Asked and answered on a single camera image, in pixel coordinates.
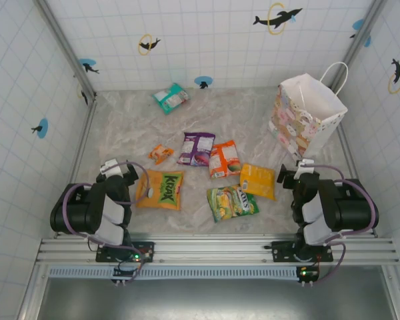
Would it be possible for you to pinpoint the blue circle dolphin sticker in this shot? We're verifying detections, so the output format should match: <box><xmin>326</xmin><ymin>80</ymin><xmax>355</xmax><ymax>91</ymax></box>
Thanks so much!
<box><xmin>79</xmin><ymin>58</ymin><xmax>100</xmax><ymax>75</ymax></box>
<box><xmin>349</xmin><ymin>19</ymin><xmax>373</xmax><ymax>47</ymax></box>
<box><xmin>194</xmin><ymin>76</ymin><xmax>213</xmax><ymax>90</ymax></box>
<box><xmin>31</xmin><ymin>118</ymin><xmax>49</xmax><ymax>139</ymax></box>

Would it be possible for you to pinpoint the orange and white snack packet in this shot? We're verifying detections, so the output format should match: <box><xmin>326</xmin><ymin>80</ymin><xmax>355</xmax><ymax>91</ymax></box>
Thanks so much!
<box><xmin>208</xmin><ymin>139</ymin><xmax>243</xmax><ymax>180</ymax></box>

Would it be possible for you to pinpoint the yellow snack packet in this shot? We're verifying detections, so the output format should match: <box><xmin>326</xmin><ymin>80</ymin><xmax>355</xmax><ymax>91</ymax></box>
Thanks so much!
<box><xmin>239</xmin><ymin>163</ymin><xmax>277</xmax><ymax>201</ymax></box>

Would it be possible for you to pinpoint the green corn snack packet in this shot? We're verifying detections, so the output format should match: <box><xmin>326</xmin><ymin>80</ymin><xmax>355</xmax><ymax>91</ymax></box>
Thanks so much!
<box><xmin>206</xmin><ymin>184</ymin><xmax>260</xmax><ymax>223</ymax></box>

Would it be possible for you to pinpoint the upright dolphin ring wall sticker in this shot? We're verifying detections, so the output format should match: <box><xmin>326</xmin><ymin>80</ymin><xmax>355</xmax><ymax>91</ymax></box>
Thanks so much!
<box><xmin>387</xmin><ymin>58</ymin><xmax>400</xmax><ymax>95</ymax></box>

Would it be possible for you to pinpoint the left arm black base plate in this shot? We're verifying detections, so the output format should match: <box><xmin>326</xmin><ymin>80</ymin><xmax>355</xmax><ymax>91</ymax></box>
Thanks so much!
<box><xmin>95</xmin><ymin>240</ymin><xmax>155</xmax><ymax>263</ymax></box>

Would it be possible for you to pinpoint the patterned white paper bag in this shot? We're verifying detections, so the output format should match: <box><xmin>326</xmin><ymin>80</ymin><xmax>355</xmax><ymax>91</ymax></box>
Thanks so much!
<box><xmin>267</xmin><ymin>61</ymin><xmax>349</xmax><ymax>159</ymax></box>

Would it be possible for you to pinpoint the orange Krax chips packet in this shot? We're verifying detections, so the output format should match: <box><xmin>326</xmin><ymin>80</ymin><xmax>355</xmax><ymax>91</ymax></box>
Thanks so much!
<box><xmin>135</xmin><ymin>169</ymin><xmax>185</xmax><ymax>211</ymax></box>

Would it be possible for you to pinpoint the purple snack packet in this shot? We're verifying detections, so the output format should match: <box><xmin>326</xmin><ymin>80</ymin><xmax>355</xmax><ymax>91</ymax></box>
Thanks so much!
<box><xmin>176</xmin><ymin>132</ymin><xmax>217</xmax><ymax>167</ymax></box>

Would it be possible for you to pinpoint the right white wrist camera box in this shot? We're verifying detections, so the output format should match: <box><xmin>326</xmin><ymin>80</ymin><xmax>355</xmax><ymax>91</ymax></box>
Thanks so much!
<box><xmin>295</xmin><ymin>159</ymin><xmax>317</xmax><ymax>174</ymax></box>

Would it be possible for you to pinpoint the aluminium mounting rail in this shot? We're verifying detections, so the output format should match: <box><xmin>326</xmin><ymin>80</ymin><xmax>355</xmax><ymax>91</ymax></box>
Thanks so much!
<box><xmin>36</xmin><ymin>233</ymin><xmax>399</xmax><ymax>266</ymax></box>

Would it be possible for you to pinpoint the teal snack packet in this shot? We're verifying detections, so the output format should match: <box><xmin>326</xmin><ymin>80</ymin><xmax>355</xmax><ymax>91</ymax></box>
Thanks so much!
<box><xmin>152</xmin><ymin>83</ymin><xmax>190</xmax><ymax>115</ymax></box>

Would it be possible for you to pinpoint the small dolphin ring wall sticker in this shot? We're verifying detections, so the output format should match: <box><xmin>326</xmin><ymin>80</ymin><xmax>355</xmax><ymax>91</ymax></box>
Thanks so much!
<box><xmin>138</xmin><ymin>33</ymin><xmax>161</xmax><ymax>56</ymax></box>

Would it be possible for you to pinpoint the small orange snack packet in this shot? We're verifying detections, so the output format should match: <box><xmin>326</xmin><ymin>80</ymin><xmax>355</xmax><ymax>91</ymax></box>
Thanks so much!
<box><xmin>148</xmin><ymin>143</ymin><xmax>175</xmax><ymax>166</ymax></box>

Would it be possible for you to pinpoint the large dolphin ring wall sticker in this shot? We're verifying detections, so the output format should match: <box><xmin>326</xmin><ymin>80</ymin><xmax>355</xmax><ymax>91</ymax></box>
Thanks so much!
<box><xmin>252</xmin><ymin>2</ymin><xmax>303</xmax><ymax>36</ymax></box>

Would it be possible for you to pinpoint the aluminium corner post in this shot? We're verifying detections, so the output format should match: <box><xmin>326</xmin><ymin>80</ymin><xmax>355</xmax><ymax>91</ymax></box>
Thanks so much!
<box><xmin>33</xmin><ymin>0</ymin><xmax>97</xmax><ymax>101</ymax></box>
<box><xmin>329</xmin><ymin>0</ymin><xmax>387</xmax><ymax>94</ymax></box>

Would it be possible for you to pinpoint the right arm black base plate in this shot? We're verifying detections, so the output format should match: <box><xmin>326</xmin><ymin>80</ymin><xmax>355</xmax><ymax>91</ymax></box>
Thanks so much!
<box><xmin>271</xmin><ymin>240</ymin><xmax>334</xmax><ymax>263</ymax></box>

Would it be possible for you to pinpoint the dolphin sticker behind post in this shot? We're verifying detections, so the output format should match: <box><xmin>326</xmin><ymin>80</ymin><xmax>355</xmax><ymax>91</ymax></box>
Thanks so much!
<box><xmin>76</xmin><ymin>83</ymin><xmax>89</xmax><ymax>106</ymax></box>

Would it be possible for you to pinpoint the white slotted cable duct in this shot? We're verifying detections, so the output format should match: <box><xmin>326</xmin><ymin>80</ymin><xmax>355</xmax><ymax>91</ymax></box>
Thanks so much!
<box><xmin>48</xmin><ymin>265</ymin><xmax>317</xmax><ymax>280</ymax></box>

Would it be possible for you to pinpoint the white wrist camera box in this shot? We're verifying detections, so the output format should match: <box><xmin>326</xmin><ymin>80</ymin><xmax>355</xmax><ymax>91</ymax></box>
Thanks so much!
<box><xmin>99</xmin><ymin>159</ymin><xmax>121</xmax><ymax>175</ymax></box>
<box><xmin>295</xmin><ymin>159</ymin><xmax>317</xmax><ymax>174</ymax></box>

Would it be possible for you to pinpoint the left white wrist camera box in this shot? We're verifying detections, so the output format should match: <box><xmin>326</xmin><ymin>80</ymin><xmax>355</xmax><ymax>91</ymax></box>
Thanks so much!
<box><xmin>99</xmin><ymin>159</ymin><xmax>121</xmax><ymax>175</ymax></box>

